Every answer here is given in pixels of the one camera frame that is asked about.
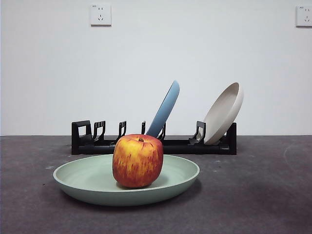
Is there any red yellow apple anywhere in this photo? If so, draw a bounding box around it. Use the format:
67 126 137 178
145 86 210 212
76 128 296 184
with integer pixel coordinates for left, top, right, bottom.
112 133 164 189

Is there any green round plate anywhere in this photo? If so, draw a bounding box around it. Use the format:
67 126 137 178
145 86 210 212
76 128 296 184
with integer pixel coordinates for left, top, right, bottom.
53 153 201 207

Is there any blue round plate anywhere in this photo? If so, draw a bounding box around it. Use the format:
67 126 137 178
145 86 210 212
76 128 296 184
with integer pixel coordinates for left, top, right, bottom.
145 80 181 141

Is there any cream round plate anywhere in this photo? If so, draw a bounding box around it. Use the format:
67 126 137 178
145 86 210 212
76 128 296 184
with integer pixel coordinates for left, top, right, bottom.
203 81 245 145

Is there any black plate rack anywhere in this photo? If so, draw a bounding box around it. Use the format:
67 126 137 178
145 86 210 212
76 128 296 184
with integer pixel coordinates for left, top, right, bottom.
71 119 238 156

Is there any white wall socket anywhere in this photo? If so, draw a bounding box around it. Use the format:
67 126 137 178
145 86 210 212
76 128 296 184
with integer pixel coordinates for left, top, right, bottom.
295 5 312 28
90 3 113 27

